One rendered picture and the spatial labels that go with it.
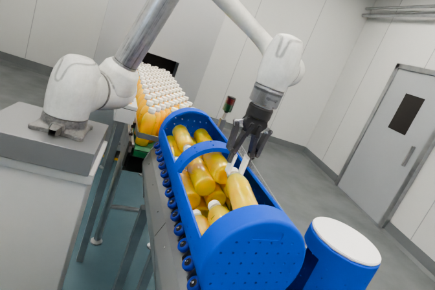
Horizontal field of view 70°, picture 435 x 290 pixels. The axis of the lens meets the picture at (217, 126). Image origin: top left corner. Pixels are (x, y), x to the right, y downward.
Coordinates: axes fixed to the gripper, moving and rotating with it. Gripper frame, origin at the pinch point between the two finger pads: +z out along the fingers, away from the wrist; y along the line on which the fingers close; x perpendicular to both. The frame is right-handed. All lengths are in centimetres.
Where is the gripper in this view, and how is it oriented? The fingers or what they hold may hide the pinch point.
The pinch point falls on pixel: (237, 164)
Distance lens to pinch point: 98.8
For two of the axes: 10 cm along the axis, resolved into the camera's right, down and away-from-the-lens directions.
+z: -3.5, 9.0, 2.5
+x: -2.9, -3.6, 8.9
